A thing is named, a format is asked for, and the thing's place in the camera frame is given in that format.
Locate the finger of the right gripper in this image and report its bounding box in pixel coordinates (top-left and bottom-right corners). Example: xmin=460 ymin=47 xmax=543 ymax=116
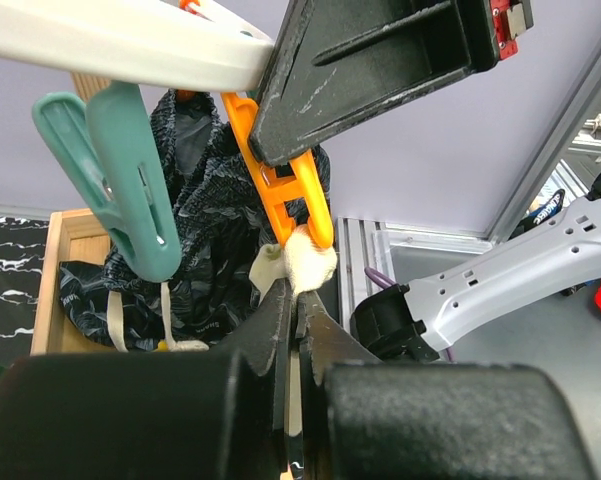
xmin=249 ymin=0 xmax=499 ymax=166

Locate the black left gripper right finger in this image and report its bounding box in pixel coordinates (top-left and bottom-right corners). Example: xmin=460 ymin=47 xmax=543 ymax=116
xmin=296 ymin=292 xmax=595 ymax=479

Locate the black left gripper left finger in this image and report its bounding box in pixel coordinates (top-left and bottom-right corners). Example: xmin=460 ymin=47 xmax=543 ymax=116
xmin=0 ymin=280 xmax=291 ymax=479

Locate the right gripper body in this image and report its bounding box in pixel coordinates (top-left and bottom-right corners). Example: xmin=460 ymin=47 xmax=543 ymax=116
xmin=488 ymin=0 xmax=534 ymax=60

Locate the orange clothespin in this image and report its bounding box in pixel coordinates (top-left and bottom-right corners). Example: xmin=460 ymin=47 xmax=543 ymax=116
xmin=221 ymin=92 xmax=334 ymax=249
xmin=178 ymin=0 xmax=201 ymax=16

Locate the cream sock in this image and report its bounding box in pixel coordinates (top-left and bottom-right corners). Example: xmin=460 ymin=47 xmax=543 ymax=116
xmin=249 ymin=225 xmax=338 ymax=299

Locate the white round clip hanger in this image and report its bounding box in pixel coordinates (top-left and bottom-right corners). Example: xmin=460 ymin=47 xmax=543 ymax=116
xmin=0 ymin=1 xmax=275 ymax=92

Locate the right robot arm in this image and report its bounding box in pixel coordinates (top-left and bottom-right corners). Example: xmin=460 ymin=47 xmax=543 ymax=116
xmin=248 ymin=1 xmax=601 ymax=479

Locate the orange clothespin top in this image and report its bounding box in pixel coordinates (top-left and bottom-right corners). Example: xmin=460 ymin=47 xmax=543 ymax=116
xmin=178 ymin=0 xmax=201 ymax=16

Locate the dark patterned garment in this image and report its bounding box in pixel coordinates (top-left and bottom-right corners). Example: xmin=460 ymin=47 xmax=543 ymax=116
xmin=68 ymin=90 xmax=308 ymax=352

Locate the teal clothespin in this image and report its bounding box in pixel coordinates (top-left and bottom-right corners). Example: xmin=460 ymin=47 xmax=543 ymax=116
xmin=32 ymin=81 xmax=181 ymax=283

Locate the wooden hanging rack frame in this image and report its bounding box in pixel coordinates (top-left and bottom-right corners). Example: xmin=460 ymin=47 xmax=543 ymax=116
xmin=29 ymin=72 xmax=116 ymax=356

